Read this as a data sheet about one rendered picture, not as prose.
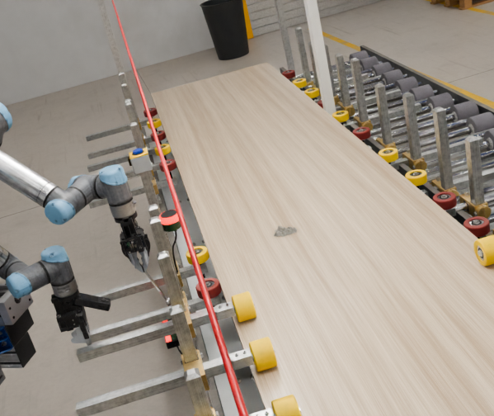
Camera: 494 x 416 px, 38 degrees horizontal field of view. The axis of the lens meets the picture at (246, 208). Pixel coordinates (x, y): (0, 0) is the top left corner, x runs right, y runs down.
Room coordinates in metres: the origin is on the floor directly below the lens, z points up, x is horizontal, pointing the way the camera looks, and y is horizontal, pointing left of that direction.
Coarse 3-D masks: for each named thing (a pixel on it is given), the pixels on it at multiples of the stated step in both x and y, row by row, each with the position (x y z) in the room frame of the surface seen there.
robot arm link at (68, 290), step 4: (68, 284) 1.98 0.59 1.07; (72, 284) 1.99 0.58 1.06; (76, 284) 2.01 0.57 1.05; (52, 288) 2.00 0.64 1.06; (56, 288) 1.98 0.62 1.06; (60, 288) 1.98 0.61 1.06; (64, 288) 1.98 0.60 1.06; (68, 288) 1.98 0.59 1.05; (72, 288) 1.99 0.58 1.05; (76, 288) 2.00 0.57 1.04; (56, 292) 1.98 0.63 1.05; (60, 292) 1.98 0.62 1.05; (64, 292) 1.98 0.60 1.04; (68, 292) 1.98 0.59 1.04; (72, 292) 1.98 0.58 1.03; (60, 296) 1.98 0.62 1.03; (64, 296) 1.98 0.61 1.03
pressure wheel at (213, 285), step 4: (208, 280) 2.08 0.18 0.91; (212, 280) 2.08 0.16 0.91; (216, 280) 2.07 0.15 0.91; (208, 284) 2.05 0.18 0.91; (212, 284) 2.05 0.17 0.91; (216, 284) 2.04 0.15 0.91; (196, 288) 2.05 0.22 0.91; (208, 288) 2.03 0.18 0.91; (212, 288) 2.02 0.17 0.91; (216, 288) 2.03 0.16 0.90; (220, 288) 2.05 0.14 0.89; (200, 292) 2.03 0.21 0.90; (212, 292) 2.02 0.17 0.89; (216, 292) 2.03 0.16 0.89; (220, 292) 2.04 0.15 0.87; (200, 296) 2.03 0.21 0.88; (212, 296) 2.02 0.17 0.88
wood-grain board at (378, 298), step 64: (192, 128) 3.75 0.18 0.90; (256, 128) 3.49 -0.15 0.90; (320, 128) 3.27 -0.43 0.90; (192, 192) 2.86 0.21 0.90; (256, 192) 2.70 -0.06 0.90; (320, 192) 2.55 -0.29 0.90; (384, 192) 2.42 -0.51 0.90; (256, 256) 2.17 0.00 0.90; (320, 256) 2.07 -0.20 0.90; (384, 256) 1.97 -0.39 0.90; (448, 256) 1.89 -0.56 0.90; (256, 320) 1.79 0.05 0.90; (320, 320) 1.71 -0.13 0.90; (384, 320) 1.64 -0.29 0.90; (448, 320) 1.57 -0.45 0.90; (256, 384) 1.51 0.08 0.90; (320, 384) 1.45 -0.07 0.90; (384, 384) 1.39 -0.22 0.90; (448, 384) 1.34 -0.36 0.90
